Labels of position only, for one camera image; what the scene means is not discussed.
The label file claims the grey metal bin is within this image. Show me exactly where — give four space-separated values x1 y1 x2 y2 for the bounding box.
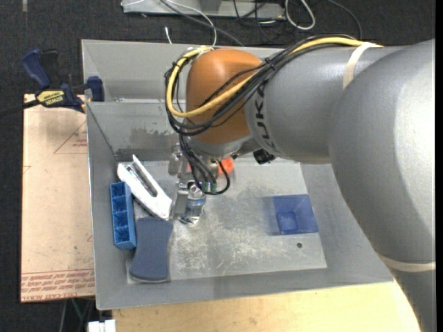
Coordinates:
81 39 396 311

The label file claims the blue plastic compartment tray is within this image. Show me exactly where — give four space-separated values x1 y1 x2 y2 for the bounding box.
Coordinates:
109 181 138 251

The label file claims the orange-red small block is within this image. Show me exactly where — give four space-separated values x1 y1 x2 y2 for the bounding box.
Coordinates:
186 158 235 178

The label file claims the white slotted plastic tool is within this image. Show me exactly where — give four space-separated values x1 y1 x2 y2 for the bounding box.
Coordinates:
116 154 173 220

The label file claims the black cylinder on white bracket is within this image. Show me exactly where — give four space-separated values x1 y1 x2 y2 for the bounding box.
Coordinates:
253 148 277 166

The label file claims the dark blue sponge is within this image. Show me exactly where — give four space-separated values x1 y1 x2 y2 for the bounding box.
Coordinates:
128 216 174 284

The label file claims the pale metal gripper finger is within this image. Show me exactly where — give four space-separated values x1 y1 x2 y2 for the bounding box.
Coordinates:
179 182 208 226
172 181 190 221

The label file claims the brown cardboard board, red print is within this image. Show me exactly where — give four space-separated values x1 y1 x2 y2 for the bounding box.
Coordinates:
19 93 96 304

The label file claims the blue clear square cup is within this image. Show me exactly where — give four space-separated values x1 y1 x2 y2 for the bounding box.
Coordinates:
271 194 320 237

